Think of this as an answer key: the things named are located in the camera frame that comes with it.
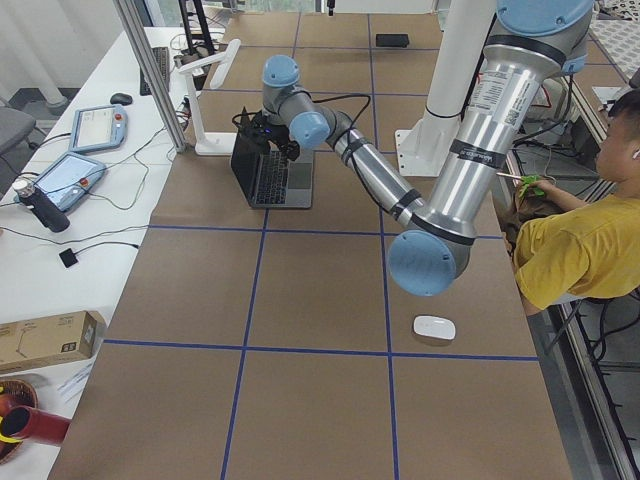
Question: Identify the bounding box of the woven basket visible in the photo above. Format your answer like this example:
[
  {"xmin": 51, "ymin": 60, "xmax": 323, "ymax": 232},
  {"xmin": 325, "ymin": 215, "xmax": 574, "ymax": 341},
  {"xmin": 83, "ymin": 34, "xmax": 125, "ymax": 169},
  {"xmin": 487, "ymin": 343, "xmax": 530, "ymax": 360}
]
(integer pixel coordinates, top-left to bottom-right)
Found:
[{"xmin": 1, "ymin": 379, "xmax": 38, "ymax": 463}]

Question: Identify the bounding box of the lower teach pendant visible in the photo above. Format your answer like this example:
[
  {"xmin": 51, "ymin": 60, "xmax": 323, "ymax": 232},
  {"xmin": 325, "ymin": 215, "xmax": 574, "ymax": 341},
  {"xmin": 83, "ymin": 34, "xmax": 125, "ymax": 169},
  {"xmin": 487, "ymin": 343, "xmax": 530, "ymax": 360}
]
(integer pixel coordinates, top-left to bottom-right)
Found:
[{"xmin": 30, "ymin": 152, "xmax": 106, "ymax": 213}]

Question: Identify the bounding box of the green handled tool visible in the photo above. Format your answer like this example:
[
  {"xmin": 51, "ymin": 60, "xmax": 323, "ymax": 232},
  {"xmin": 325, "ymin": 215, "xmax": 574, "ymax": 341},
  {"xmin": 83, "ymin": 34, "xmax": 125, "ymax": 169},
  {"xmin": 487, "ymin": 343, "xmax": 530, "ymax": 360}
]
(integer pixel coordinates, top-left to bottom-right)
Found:
[{"xmin": 496, "ymin": 172, "xmax": 545, "ymax": 199}]

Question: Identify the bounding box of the person in yellow shirt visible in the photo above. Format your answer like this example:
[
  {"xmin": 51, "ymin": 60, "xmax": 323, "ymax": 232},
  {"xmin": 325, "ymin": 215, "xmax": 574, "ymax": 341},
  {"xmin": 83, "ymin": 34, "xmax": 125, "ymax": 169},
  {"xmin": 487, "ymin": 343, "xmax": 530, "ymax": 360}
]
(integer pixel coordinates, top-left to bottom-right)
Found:
[{"xmin": 512, "ymin": 89, "xmax": 639, "ymax": 316}]

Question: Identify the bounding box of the red cylinder container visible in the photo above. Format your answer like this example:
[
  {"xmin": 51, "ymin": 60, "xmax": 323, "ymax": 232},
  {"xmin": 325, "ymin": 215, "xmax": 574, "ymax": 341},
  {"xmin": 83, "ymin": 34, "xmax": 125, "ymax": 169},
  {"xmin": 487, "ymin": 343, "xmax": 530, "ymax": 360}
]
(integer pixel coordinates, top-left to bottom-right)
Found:
[{"xmin": 1, "ymin": 405, "xmax": 71, "ymax": 446}]

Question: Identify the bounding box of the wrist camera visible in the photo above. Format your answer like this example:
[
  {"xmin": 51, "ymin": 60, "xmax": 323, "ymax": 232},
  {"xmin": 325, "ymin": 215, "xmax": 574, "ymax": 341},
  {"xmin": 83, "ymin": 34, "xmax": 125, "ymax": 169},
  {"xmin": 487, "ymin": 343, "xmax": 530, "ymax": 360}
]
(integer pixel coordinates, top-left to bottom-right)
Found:
[{"xmin": 231, "ymin": 109, "xmax": 277, "ymax": 151}]

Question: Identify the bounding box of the black keyboard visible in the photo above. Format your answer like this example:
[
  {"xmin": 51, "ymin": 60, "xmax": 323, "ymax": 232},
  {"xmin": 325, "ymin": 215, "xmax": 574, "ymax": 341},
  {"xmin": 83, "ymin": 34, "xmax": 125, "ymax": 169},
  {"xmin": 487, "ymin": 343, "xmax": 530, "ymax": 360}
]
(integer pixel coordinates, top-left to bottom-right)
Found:
[{"xmin": 138, "ymin": 46, "xmax": 171, "ymax": 97}]

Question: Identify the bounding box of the black computer mouse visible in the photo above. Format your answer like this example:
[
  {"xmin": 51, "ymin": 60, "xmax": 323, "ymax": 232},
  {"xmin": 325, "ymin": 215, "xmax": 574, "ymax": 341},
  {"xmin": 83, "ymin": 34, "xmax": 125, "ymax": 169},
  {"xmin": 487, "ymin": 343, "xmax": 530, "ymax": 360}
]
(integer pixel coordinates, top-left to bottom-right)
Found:
[{"xmin": 110, "ymin": 92, "xmax": 133, "ymax": 106}]

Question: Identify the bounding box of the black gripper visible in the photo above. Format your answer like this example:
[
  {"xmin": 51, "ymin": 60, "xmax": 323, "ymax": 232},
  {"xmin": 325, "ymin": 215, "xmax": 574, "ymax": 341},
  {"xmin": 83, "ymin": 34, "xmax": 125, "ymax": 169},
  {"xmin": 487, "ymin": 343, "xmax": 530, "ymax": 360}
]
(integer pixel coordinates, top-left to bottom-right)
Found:
[{"xmin": 269, "ymin": 127, "xmax": 300, "ymax": 161}]

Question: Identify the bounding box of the teach pendant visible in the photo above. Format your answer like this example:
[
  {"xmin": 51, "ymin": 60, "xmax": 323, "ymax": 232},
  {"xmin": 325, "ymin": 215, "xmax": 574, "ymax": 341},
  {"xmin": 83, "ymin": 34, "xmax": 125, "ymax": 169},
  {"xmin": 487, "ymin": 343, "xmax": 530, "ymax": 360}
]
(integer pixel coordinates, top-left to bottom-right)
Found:
[
  {"xmin": 30, "ymin": 152, "xmax": 106, "ymax": 213},
  {"xmin": 69, "ymin": 104, "xmax": 128, "ymax": 153}
]

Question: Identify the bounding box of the upper teach pendant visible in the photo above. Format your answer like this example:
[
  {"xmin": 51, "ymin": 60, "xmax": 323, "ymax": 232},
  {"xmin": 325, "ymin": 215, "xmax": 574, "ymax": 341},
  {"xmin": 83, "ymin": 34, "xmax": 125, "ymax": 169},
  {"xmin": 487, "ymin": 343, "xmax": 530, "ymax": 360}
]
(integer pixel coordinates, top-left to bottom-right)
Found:
[{"xmin": 69, "ymin": 104, "xmax": 128, "ymax": 153}]

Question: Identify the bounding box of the grey laptop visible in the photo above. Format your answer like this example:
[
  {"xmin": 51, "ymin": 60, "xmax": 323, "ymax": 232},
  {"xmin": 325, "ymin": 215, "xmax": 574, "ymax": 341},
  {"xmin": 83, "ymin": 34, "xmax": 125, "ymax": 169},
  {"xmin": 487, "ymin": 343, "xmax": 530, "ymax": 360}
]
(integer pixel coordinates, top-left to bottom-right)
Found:
[{"xmin": 230, "ymin": 114, "xmax": 315, "ymax": 209}]

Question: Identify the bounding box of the cardboard box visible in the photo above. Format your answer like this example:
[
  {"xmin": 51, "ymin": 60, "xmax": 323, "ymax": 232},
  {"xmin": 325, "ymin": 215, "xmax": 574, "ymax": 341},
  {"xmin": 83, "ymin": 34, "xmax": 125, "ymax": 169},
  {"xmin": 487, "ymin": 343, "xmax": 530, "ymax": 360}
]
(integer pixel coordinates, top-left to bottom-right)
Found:
[{"xmin": 1, "ymin": 310, "xmax": 106, "ymax": 374}]

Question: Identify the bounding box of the black water bottle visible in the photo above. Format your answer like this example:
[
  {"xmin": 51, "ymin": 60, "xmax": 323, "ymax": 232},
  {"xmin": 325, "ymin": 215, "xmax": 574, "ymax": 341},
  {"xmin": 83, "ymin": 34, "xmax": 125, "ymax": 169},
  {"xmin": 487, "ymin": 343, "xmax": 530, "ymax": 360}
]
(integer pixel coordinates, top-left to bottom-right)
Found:
[{"xmin": 12, "ymin": 178, "xmax": 70, "ymax": 233}]

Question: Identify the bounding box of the white computer mouse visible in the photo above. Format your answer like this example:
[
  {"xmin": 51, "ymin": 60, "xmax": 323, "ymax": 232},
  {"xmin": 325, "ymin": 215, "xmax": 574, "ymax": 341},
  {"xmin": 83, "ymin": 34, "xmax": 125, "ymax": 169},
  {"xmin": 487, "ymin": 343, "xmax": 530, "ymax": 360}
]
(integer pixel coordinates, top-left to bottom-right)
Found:
[{"xmin": 412, "ymin": 315, "xmax": 456, "ymax": 343}]

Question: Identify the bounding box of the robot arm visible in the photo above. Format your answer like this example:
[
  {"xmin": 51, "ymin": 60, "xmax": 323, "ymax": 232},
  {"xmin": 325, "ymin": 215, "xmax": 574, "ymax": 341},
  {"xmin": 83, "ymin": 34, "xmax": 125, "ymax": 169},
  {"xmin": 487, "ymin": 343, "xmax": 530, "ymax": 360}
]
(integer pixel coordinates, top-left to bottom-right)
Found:
[{"xmin": 262, "ymin": 1, "xmax": 593, "ymax": 296}]

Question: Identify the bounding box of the aluminium frame post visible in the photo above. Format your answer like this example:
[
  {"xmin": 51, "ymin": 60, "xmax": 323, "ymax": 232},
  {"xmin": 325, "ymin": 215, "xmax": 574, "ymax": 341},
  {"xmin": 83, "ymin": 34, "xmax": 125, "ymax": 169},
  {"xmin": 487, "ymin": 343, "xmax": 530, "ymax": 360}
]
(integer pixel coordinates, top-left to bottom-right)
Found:
[{"xmin": 113, "ymin": 0, "xmax": 186, "ymax": 153}]

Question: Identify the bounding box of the black mouse pad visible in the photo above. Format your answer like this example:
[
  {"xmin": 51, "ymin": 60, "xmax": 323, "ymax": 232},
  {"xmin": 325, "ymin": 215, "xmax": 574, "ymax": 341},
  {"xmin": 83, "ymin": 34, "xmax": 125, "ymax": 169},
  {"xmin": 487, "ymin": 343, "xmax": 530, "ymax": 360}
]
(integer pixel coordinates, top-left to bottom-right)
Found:
[{"xmin": 375, "ymin": 33, "xmax": 410, "ymax": 48}]

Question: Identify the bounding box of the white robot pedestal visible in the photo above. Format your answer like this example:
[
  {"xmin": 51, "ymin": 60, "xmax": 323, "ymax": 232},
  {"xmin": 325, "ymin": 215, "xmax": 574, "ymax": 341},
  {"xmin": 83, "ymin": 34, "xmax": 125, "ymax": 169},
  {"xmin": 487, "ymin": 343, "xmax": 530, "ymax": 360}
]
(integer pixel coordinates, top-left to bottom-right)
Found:
[{"xmin": 396, "ymin": 0, "xmax": 496, "ymax": 177}]

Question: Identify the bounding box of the small black square device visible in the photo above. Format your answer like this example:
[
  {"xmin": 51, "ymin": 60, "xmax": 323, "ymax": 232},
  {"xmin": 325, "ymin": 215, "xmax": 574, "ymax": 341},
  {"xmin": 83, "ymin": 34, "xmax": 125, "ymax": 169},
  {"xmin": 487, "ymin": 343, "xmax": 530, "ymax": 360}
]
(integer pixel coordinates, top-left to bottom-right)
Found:
[{"xmin": 59, "ymin": 248, "xmax": 79, "ymax": 268}]

